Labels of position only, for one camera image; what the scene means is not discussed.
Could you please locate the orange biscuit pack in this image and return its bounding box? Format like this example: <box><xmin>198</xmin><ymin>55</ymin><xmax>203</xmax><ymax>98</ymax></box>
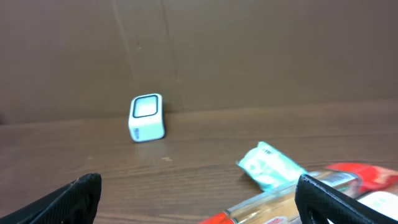
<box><xmin>197</xmin><ymin>161</ymin><xmax>398</xmax><ymax>224</ymax></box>

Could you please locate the beige brown snack pouch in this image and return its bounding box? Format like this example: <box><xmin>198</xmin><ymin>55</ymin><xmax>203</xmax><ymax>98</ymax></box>
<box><xmin>358</xmin><ymin>191</ymin><xmax>397</xmax><ymax>221</ymax></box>

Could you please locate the teal snack packet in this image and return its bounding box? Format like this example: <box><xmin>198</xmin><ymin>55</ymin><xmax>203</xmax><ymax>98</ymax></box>
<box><xmin>236</xmin><ymin>141</ymin><xmax>308</xmax><ymax>192</ymax></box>

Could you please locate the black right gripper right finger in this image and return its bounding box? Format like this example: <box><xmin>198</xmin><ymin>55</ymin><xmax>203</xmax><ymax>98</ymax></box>
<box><xmin>295</xmin><ymin>174</ymin><xmax>397</xmax><ymax>224</ymax></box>

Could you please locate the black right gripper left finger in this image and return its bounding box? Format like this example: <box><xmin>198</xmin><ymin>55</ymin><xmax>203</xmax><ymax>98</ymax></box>
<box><xmin>1</xmin><ymin>173</ymin><xmax>102</xmax><ymax>224</ymax></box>

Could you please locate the white barcode scanner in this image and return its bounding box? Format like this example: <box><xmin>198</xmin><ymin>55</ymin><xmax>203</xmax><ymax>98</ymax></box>
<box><xmin>128</xmin><ymin>93</ymin><xmax>165</xmax><ymax>142</ymax></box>

